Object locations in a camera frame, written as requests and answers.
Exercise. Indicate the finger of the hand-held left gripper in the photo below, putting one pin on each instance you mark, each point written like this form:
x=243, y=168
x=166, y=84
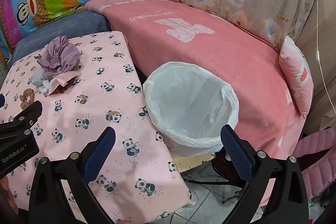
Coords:
x=25, y=119

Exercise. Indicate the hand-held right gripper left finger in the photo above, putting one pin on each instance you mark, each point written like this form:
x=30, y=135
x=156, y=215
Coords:
x=101, y=150

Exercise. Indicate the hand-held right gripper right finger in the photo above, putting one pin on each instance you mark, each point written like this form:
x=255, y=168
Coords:
x=236, y=153

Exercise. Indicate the white plastic bag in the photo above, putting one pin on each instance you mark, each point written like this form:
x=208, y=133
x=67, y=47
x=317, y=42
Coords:
x=189, y=98

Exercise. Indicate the brown scrunchie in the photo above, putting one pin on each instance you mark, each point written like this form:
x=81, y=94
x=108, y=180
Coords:
x=23, y=98

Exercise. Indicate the crumpled white tissue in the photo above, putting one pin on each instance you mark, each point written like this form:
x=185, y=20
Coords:
x=44, y=87

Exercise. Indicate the pinkish beige cloth piece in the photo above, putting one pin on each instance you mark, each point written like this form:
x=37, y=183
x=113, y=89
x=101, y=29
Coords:
x=61, y=82

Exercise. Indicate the pink panda print cloth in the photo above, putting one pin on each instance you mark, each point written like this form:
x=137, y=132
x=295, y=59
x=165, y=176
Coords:
x=92, y=98

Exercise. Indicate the crumpled purple cloth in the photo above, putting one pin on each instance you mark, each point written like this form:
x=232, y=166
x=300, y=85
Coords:
x=59, y=56

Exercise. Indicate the pink quilted jacket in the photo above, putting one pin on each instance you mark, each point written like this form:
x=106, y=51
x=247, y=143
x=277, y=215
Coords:
x=317, y=161

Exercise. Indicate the small pink pillow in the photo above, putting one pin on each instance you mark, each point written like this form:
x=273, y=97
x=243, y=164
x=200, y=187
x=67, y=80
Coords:
x=296, y=77

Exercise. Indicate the pink bear print blanket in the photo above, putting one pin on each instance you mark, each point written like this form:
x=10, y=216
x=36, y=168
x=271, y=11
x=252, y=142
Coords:
x=210, y=56

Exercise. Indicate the blue sofa cushion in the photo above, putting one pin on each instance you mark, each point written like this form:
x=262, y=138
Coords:
x=65, y=24

